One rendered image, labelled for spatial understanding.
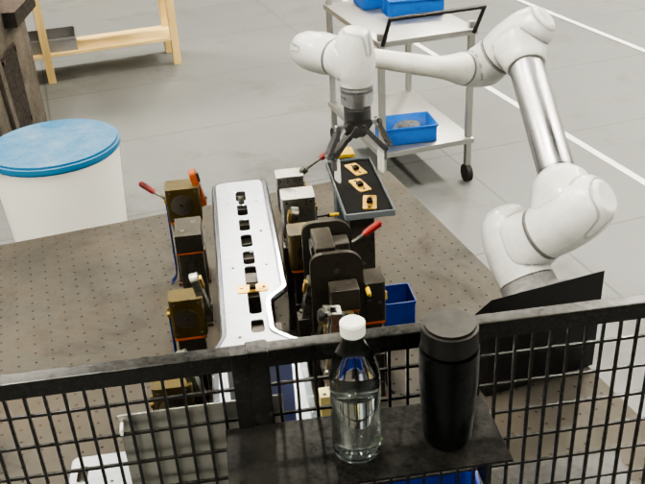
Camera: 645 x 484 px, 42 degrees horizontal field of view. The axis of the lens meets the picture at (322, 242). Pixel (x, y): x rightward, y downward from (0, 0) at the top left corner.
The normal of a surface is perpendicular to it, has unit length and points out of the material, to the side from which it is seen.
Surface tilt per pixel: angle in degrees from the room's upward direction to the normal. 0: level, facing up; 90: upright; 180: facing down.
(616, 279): 0
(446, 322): 0
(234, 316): 0
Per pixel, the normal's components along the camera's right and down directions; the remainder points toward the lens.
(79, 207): 0.52, 0.45
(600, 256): -0.05, -0.87
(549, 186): -0.71, -0.32
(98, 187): 0.78, 0.32
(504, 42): -0.79, -0.10
